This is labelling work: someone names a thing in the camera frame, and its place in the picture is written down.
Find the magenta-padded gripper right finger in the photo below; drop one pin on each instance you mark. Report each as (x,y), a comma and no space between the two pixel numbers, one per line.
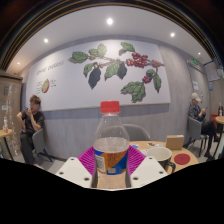
(146,170)

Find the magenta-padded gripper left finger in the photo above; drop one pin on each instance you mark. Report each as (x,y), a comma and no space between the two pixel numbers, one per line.
(75,170)

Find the clear red-capped drink bottle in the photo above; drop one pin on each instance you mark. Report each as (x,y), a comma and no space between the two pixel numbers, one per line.
(111,146)

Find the dark mug white inside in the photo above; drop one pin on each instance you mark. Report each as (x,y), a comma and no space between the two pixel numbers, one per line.
(160,155)

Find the white printed paper sheet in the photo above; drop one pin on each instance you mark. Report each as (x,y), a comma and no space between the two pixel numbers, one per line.
(151,144)

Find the flat round red coaster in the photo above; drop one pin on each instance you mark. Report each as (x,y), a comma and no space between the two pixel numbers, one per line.
(182,159)

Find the small brown cardboard box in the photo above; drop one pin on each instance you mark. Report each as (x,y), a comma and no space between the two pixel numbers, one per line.
(174,142)

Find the person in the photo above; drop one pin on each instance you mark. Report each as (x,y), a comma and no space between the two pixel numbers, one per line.
(31,121)
(196,113)

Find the small round wooden side table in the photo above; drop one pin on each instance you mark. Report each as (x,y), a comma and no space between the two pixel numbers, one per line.
(5,133)
(220,120)

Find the small clear bottle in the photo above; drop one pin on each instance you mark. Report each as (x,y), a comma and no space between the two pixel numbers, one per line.
(5,125)

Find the red bin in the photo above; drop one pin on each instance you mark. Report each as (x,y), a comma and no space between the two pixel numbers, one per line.
(213,117)

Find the wooden shelf unit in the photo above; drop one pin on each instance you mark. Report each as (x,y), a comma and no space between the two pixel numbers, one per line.
(11,100)

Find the slim dark bottle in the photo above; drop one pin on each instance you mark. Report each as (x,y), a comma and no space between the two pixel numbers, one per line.
(220,110)

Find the white paper notice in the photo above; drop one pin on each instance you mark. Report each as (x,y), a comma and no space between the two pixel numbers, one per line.
(195,85)

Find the green exit sign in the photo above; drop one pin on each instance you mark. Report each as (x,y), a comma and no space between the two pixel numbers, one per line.
(195,61)

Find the round ceiling lights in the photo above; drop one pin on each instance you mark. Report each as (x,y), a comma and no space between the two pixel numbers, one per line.
(109,21)

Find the coffee plant wall mural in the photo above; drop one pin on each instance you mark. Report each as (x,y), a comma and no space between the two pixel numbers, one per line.
(66,86)

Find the wall notice board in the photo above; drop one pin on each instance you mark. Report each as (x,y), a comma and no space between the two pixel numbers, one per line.
(212,71)

